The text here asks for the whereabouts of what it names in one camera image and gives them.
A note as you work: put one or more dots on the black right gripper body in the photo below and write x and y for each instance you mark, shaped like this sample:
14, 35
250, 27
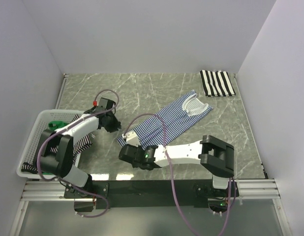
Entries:
136, 164

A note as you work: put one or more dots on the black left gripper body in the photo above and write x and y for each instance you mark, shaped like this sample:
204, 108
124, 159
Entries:
112, 123

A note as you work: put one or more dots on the blue white striped tank top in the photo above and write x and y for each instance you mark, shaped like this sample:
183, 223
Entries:
178, 116

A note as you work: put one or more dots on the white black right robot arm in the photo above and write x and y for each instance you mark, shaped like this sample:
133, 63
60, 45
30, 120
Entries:
215, 155

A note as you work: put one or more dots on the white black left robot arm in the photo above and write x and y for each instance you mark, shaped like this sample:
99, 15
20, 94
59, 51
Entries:
55, 151

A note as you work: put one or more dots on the dark striped tank top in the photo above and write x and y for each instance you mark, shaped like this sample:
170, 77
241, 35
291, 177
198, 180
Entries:
83, 144

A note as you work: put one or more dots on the folded black white tank top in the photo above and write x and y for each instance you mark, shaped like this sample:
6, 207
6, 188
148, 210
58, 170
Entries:
216, 84

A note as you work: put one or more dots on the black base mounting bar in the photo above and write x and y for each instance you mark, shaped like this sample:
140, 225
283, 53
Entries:
198, 193

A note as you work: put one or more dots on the green garment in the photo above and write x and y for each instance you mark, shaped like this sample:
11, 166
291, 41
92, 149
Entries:
56, 124

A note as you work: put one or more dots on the white plastic laundry basket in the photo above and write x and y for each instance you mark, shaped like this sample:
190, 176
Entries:
39, 126

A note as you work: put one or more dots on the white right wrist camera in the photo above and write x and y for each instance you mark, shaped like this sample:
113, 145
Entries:
131, 138

